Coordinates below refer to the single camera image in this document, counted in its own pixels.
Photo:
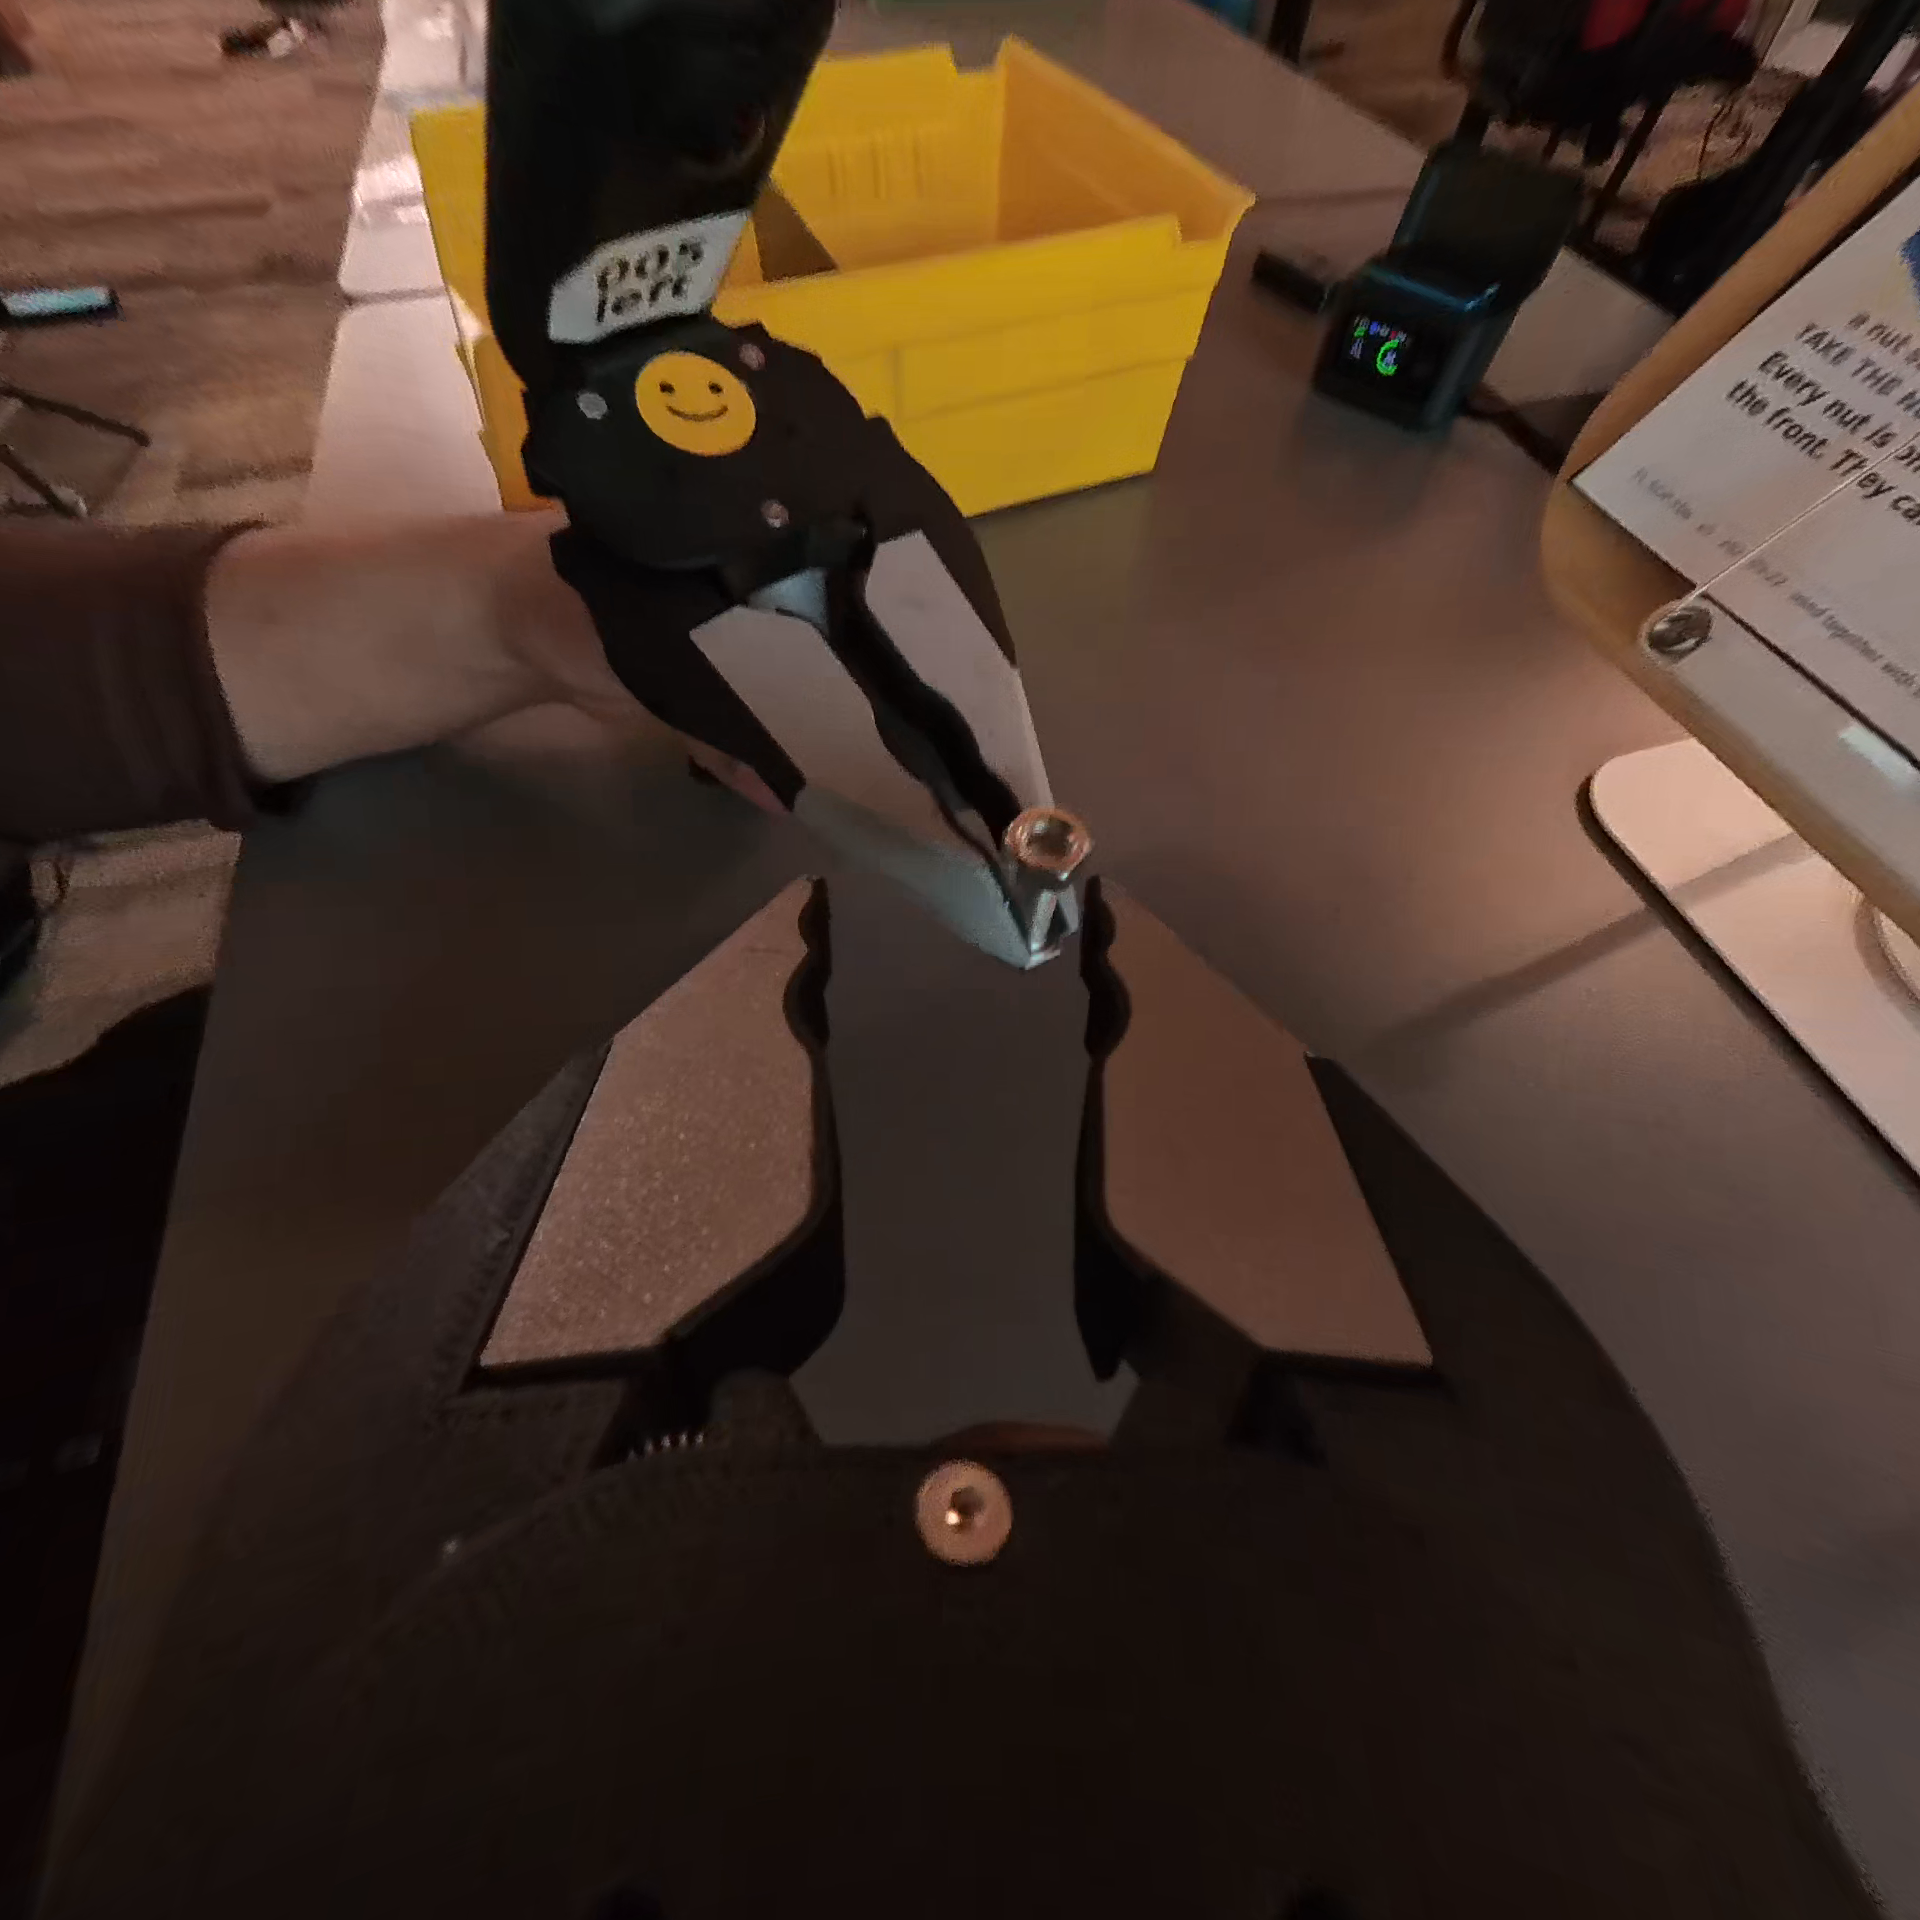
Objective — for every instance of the wooden sign board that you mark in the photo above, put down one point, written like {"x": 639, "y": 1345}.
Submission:
{"x": 1614, "y": 557}

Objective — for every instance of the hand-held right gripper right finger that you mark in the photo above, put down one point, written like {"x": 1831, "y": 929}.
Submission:
{"x": 1245, "y": 1198}

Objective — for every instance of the yellow plastic bin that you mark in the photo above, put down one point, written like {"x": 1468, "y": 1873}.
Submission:
{"x": 1049, "y": 344}

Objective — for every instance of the metal screw eye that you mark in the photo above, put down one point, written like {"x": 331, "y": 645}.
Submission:
{"x": 1676, "y": 630}

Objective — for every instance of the person's left hand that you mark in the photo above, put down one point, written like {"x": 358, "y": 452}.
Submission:
{"x": 480, "y": 630}

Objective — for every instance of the white monitor stand base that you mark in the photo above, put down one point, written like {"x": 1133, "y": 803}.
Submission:
{"x": 1725, "y": 857}

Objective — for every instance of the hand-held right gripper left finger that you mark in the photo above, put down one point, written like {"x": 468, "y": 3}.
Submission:
{"x": 675, "y": 1185}

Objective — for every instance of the silver hex nut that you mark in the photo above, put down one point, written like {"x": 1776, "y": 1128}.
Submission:
{"x": 1046, "y": 842}

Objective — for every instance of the black device with display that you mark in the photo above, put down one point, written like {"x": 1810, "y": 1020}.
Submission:
{"x": 1441, "y": 254}

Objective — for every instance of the white instruction sheet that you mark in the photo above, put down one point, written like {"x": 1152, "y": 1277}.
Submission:
{"x": 1799, "y": 452}

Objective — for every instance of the small black block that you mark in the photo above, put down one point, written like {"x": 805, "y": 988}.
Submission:
{"x": 1290, "y": 279}

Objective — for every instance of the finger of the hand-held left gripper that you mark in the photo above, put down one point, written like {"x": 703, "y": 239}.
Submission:
{"x": 793, "y": 691}
{"x": 960, "y": 661}

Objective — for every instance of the smartphone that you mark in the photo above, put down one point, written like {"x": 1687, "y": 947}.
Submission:
{"x": 60, "y": 304}

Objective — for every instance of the person's torso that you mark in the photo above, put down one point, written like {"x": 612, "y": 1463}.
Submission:
{"x": 89, "y": 1275}

